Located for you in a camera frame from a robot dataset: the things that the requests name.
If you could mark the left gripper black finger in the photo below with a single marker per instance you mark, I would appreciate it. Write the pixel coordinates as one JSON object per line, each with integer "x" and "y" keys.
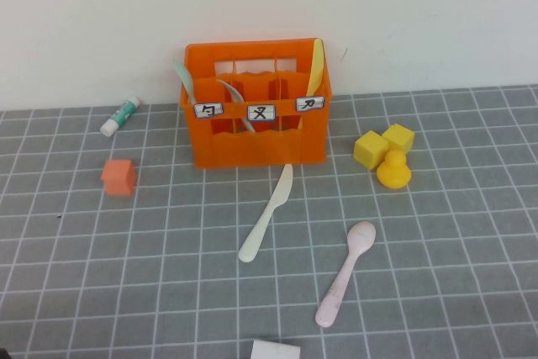
{"x": 4, "y": 354}

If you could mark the cream white plastic knife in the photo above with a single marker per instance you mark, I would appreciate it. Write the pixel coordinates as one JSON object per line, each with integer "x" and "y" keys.
{"x": 277, "y": 195}

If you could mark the grey plastic fork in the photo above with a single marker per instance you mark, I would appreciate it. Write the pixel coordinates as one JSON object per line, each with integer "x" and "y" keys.
{"x": 233, "y": 92}

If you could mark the pink plastic spoon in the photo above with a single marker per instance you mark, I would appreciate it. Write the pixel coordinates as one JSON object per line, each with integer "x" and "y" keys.
{"x": 362, "y": 235}

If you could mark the yellow plastic knife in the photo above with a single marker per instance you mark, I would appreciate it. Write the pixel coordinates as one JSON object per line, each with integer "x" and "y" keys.
{"x": 316, "y": 64}

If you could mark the orange plastic cutlery holder crate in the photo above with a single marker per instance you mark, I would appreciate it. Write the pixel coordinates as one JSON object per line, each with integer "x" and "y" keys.
{"x": 252, "y": 149}

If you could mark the salmon orange cube block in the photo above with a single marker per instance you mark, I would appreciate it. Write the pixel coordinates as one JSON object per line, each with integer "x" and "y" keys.
{"x": 118, "y": 180}

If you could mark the white and green glue stick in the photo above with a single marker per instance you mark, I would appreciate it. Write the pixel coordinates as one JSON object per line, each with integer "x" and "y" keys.
{"x": 119, "y": 117}

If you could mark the white paper sheet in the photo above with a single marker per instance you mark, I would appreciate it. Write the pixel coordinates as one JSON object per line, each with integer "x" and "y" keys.
{"x": 274, "y": 350}

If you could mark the paper label with spoon character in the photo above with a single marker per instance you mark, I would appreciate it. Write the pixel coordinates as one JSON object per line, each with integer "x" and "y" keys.
{"x": 208, "y": 110}

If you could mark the mint green plastic spoon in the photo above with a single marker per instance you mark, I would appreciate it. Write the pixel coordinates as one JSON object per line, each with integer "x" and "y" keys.
{"x": 185, "y": 77}

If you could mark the paper label with fork character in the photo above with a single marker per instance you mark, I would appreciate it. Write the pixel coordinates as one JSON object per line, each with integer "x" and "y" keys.
{"x": 261, "y": 112}

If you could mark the paper label with knife character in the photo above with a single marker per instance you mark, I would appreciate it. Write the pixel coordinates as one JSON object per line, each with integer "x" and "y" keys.
{"x": 310, "y": 104}

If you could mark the yellow foam cube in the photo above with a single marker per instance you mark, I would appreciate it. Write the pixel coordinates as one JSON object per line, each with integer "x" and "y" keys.
{"x": 402, "y": 136}
{"x": 370, "y": 149}

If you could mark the yellow rubber duck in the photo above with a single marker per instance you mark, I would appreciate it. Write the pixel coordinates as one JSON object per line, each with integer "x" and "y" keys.
{"x": 394, "y": 172}

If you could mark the grey grid pattern mat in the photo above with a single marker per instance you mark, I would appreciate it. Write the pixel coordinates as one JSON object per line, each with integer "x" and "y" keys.
{"x": 462, "y": 249}

